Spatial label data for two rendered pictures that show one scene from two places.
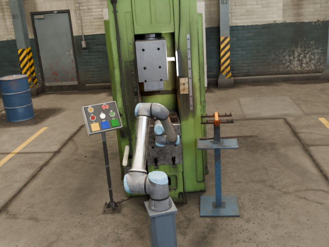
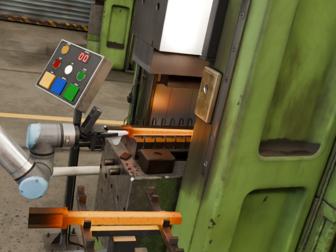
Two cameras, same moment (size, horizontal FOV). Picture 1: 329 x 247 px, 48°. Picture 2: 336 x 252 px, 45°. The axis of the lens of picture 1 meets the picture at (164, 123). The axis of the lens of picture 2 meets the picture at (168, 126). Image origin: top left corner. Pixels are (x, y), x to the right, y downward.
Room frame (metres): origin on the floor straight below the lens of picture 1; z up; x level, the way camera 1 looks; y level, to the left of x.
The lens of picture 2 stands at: (3.09, -1.36, 1.63)
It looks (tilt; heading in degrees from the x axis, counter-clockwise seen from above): 21 degrees down; 63
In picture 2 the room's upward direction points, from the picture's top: 11 degrees clockwise
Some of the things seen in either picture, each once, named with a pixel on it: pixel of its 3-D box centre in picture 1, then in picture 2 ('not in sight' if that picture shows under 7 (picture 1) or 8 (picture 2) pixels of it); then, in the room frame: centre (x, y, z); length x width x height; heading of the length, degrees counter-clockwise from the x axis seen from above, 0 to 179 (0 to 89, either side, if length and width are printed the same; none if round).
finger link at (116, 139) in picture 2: not in sight; (117, 137); (3.59, 0.04, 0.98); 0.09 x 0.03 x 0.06; 177
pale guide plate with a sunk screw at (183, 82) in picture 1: (183, 86); (207, 94); (3.78, -0.23, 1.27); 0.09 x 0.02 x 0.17; 91
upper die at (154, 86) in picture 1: (153, 82); (190, 58); (3.86, 0.08, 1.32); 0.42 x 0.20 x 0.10; 1
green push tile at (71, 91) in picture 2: (114, 123); (71, 93); (3.49, 0.50, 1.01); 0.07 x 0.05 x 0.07; 116
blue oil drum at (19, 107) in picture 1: (16, 97); not in sight; (7.55, 3.05, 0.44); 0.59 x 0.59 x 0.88
